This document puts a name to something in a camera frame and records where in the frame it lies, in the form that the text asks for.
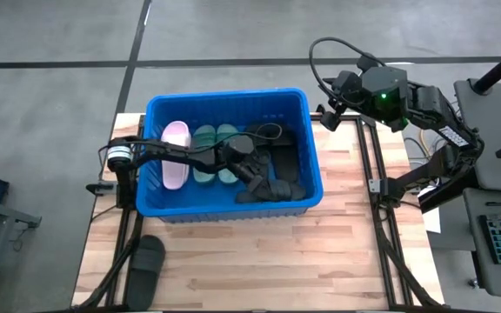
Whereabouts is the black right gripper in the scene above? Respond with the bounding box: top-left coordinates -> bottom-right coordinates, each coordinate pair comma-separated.
316,69 -> 364,132

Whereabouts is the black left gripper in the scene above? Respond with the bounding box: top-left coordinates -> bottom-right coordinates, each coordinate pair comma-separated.
222,137 -> 280,199

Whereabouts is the green foam slide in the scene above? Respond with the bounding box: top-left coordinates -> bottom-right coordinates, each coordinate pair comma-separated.
215,123 -> 242,186
190,124 -> 218,186

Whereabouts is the pink foam slide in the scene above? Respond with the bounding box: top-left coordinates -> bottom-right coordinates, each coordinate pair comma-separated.
160,120 -> 192,191

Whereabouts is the blue plastic bin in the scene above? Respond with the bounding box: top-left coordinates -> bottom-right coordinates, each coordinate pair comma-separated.
136,87 -> 324,224

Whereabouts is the black flat panel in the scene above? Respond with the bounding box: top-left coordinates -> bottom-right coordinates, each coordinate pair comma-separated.
417,173 -> 480,214

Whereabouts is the white paper sheet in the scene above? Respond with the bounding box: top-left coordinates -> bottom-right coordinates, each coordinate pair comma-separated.
419,185 -> 443,235

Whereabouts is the grey workstation desk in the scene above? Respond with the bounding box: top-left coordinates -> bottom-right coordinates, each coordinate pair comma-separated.
453,77 -> 501,301

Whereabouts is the black metal pole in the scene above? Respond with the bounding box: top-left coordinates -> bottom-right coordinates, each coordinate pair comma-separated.
471,38 -> 501,95

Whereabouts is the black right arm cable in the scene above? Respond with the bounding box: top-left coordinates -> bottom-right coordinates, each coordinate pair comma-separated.
308,36 -> 386,105

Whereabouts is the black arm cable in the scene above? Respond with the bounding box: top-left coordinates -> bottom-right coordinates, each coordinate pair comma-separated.
97,122 -> 284,158
308,36 -> 386,105

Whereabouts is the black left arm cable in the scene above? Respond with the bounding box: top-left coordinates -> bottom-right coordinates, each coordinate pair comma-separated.
97,122 -> 284,158

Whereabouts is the orange cable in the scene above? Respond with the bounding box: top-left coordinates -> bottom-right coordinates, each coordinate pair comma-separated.
419,128 -> 437,151

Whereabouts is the black aluminium frame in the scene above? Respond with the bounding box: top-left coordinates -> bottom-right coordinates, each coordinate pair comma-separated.
311,112 -> 445,309
74,113 -> 147,310

